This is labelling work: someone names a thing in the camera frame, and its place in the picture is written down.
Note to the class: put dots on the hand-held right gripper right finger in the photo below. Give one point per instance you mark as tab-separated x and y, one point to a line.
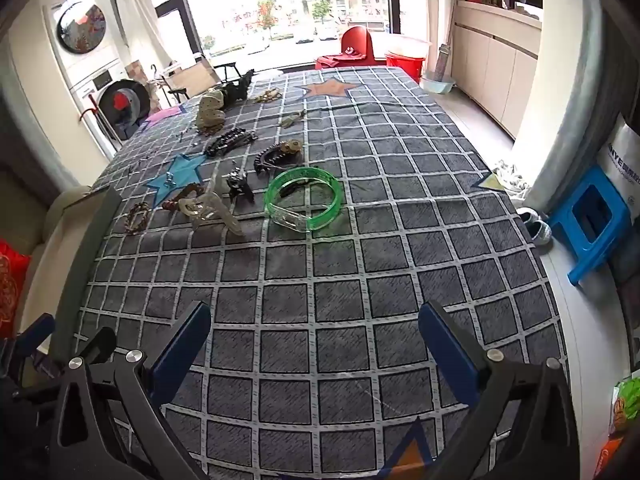
445	347

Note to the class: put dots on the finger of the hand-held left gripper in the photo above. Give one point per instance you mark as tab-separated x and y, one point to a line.
102	345
37	332

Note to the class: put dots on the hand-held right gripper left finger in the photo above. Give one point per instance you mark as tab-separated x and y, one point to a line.
182	345

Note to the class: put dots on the green translucent bangle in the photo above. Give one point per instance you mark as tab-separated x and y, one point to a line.
327	210

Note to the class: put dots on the red embroidered cushion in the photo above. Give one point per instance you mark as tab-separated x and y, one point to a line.
12	285

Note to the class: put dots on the beige sofa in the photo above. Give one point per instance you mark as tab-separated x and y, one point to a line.
45	240

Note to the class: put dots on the clear hair claw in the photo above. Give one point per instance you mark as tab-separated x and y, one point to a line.
212	212

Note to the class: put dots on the grey shoes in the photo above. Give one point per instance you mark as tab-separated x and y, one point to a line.
537	227

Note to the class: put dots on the black claw hair clip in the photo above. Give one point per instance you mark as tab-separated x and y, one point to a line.
239	185

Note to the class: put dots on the blue plastic stool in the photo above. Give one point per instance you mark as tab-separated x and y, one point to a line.
570	220

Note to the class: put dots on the green snack packet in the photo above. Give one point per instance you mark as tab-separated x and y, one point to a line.
627	405

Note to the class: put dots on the black beaded hair clip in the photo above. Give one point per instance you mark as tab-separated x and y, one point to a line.
230	141

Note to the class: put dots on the red broom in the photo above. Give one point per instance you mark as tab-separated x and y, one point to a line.
92	107

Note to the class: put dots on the white washing machine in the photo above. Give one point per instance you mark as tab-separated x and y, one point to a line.
125	105

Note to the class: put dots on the olive hair clip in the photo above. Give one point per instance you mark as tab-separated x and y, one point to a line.
294	119

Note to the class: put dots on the white printed bag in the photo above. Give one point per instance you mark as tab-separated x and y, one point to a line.
622	160

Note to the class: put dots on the black ribbon hair bow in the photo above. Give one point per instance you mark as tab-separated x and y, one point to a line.
237	89

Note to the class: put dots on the light blue basin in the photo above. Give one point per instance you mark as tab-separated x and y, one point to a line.
437	85

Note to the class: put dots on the gold hair clip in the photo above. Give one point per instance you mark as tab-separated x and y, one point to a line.
267	96

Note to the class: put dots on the grey curtain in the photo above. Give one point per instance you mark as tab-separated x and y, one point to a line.
565	110

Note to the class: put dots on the folding chair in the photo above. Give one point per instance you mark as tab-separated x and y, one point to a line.
192	77

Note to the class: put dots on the red bucket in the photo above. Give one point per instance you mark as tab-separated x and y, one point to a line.
407	60

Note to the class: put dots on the white cabinet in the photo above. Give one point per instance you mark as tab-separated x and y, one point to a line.
492	55

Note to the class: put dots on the white dryer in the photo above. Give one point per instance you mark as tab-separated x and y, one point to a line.
80	30

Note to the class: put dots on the red cloth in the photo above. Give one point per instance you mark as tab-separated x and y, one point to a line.
332	61

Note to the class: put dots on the red chair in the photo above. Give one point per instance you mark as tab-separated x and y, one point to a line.
360	40

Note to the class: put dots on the white curtain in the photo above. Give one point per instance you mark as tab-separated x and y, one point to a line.
137	5

